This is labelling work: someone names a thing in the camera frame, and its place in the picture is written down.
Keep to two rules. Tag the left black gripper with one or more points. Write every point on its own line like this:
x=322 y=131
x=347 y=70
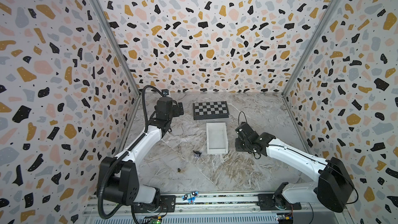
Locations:
x=179 y=112

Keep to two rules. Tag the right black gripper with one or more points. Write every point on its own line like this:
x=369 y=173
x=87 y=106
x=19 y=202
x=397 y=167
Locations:
x=238 y=147

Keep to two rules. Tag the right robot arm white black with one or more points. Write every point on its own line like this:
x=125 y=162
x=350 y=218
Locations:
x=330 y=183

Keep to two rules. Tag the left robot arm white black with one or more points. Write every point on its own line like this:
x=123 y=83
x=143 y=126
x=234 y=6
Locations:
x=118 y=182

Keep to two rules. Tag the white plastic bin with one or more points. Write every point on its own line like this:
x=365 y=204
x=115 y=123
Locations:
x=217 y=139

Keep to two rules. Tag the black white checkerboard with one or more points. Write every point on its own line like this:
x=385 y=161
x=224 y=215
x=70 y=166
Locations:
x=210 y=110

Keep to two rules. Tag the small black binder clip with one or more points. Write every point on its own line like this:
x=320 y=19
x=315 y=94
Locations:
x=197 y=154

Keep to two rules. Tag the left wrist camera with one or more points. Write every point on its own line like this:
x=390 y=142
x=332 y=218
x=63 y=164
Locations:
x=165 y=92

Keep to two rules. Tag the blue black clip on rail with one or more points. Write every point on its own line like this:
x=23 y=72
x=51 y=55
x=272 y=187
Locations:
x=191 y=197

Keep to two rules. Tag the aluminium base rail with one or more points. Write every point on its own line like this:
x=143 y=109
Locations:
x=234 y=207

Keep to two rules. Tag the left corner aluminium post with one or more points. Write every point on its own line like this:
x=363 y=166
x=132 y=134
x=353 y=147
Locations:
x=114 y=44

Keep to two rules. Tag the corner aluminium post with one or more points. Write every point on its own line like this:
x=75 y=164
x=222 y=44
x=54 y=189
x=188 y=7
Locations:
x=114 y=44
x=328 y=14

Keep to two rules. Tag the right corner aluminium post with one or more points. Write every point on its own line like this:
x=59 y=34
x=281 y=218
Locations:
x=328 y=14

